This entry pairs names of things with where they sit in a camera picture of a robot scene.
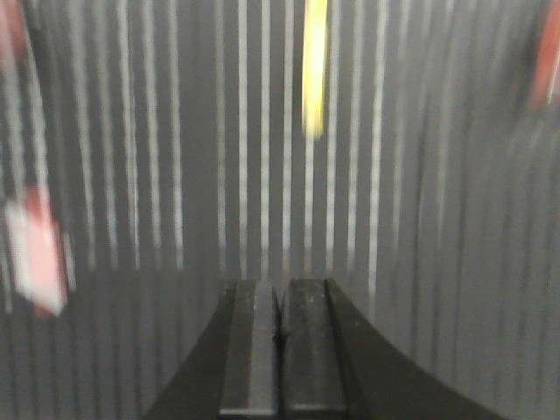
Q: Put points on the red rocker switch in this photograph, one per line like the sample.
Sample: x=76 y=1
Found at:
x=36 y=253
x=545 y=79

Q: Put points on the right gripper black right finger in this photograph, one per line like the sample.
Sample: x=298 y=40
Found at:
x=336 y=365

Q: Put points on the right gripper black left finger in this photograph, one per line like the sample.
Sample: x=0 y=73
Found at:
x=232 y=371

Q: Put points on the black perforated pegboard panel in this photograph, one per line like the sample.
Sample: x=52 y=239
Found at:
x=169 y=137

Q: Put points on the yellow rocker switch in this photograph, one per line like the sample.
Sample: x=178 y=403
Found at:
x=314 y=67

